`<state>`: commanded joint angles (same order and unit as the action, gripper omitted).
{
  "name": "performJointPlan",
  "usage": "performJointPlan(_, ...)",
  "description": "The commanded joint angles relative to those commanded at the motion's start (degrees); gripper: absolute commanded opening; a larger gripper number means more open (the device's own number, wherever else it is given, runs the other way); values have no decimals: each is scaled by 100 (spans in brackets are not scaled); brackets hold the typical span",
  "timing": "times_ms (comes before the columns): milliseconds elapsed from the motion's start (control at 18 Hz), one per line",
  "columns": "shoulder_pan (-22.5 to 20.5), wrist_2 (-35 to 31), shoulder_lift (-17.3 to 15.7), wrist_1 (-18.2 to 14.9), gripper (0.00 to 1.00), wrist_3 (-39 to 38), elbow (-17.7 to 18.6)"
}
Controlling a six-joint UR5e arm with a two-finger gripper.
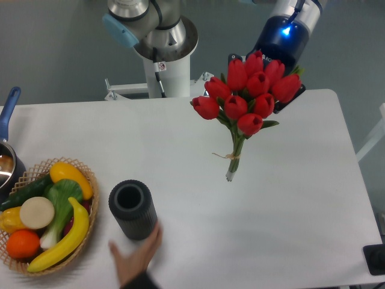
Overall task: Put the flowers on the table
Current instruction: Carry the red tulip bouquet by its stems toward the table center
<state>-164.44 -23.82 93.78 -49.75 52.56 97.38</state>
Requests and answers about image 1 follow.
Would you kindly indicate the green bok choy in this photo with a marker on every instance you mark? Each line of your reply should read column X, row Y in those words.
column 58, row 195

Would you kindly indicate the green cucumber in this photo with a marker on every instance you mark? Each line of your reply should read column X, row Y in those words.
column 33, row 189

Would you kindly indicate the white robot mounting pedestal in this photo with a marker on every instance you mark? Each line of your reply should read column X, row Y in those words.
column 164, row 79

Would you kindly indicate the blue handled saucepan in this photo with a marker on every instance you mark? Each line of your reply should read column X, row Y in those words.
column 12, row 168

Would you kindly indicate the orange fruit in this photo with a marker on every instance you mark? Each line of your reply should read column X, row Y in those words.
column 23, row 244

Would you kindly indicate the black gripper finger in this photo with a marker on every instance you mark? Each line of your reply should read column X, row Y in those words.
column 279, row 106

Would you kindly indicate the beige round bun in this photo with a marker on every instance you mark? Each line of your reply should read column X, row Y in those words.
column 37, row 212

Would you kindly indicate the black device at edge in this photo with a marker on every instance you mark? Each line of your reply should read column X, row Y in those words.
column 374, row 256

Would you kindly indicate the woven wicker basket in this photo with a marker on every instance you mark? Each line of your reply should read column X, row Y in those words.
column 36, row 172

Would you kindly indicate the person's hand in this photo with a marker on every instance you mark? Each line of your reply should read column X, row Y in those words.
column 129, row 267

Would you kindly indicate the yellow banana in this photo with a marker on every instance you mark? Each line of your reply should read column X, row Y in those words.
column 68, row 244

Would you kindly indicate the yellow bell pepper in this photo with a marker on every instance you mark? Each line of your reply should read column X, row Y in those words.
column 11, row 221

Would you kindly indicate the black ribbed vase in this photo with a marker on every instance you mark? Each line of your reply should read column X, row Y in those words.
column 131, row 204

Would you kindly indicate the red fruit under banana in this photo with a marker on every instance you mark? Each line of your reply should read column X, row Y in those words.
column 86, row 204

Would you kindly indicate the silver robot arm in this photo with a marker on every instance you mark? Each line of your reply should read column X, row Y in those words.
column 165, row 40

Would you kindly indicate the red tulip bouquet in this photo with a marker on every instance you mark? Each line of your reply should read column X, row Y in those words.
column 243, row 99

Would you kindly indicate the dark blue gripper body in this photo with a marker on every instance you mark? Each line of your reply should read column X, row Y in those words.
column 280, row 40

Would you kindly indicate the yellow lemon squash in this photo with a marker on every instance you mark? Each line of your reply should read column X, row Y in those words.
column 61, row 170

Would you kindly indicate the white frame at right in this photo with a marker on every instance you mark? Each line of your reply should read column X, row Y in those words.
column 374, row 136

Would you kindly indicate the dark sleeve forearm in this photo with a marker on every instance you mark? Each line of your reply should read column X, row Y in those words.
column 142, row 281

